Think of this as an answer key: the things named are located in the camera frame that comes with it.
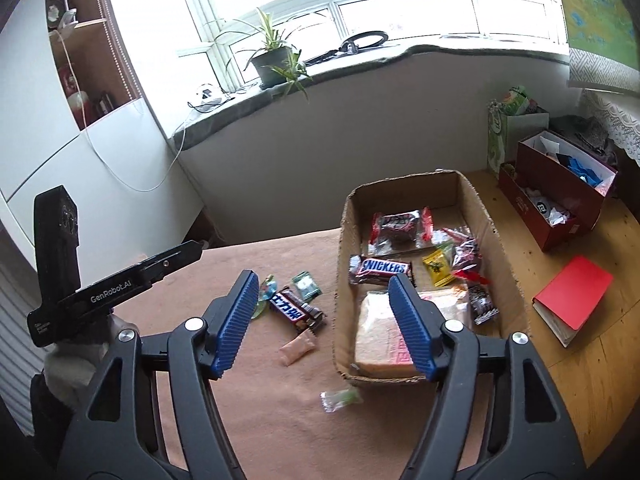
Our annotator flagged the cardboard box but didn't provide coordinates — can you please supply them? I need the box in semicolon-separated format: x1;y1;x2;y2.
332;169;531;388

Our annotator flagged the sliced bread packet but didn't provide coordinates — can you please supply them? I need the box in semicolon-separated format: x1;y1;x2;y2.
354;287;471;378

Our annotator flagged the clear green candy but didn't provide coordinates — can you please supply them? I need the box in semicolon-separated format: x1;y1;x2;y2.
320;387;363;413

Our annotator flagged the person's left hand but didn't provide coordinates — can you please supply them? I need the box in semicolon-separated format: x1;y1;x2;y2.
42;312;138;406

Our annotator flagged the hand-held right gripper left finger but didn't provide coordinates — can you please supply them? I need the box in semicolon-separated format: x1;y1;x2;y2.
59;269;261;480

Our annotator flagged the black snack packet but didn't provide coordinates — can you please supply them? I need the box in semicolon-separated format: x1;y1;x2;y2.
467;284;500;325

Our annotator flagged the potted spider plant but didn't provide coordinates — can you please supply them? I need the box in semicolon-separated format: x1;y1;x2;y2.
202;7;326;103

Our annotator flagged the green gift bag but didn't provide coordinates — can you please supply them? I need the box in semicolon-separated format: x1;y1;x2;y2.
487;85;551;178

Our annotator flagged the white framed window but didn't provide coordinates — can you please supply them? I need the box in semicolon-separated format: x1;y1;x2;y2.
172;0;568;86

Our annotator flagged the blue label chocolate bar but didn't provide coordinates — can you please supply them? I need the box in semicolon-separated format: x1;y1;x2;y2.
269;287;327;333

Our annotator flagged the pink snack packet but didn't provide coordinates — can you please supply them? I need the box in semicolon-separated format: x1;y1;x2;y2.
279;332;317;366

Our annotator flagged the white beaded strip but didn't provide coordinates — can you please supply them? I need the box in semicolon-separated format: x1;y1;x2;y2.
94;0;143;103

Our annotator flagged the clear dark cake packet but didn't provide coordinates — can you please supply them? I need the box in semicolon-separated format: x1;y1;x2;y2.
369;207;433;257

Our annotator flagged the pink blanket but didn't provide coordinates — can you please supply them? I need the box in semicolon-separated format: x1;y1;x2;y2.
107;227;441;480

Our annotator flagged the red notebook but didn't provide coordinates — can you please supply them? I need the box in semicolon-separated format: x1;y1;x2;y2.
531;255;615;348

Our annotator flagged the wooden shelf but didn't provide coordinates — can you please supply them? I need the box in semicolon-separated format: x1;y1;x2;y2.
44;0;146;133

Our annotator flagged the green candy packet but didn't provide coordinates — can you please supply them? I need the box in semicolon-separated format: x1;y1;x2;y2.
291;271;322;303

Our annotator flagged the brown chocolate bar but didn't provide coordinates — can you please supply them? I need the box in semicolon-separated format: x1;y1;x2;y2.
348;255;416;286

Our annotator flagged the landscape wall painting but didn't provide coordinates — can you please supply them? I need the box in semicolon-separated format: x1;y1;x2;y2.
550;0;640;96

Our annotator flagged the teal candy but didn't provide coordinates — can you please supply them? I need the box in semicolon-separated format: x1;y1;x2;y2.
252;274;278;318

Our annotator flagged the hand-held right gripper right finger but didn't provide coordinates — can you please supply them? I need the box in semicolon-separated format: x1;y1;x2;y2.
387;273;588;480

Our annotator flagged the dark patterned bag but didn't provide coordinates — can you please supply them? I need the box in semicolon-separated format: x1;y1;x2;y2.
550;115;620;162

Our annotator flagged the white lace tablecloth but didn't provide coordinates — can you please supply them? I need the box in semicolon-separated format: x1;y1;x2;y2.
582;87;640;166

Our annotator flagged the dark red open box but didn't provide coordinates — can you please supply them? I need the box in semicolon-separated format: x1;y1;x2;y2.
515;131;618;231

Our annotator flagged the white cabinet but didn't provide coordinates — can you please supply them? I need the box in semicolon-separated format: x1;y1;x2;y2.
0;0;206;261

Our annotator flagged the white cable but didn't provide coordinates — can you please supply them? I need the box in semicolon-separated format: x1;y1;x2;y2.
50;0;193;193

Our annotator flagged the white power strip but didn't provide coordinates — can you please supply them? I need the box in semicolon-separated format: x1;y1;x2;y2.
189;87;236;113

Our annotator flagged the yellow candy packet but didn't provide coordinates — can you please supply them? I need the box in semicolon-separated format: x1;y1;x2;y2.
421;247;456;287

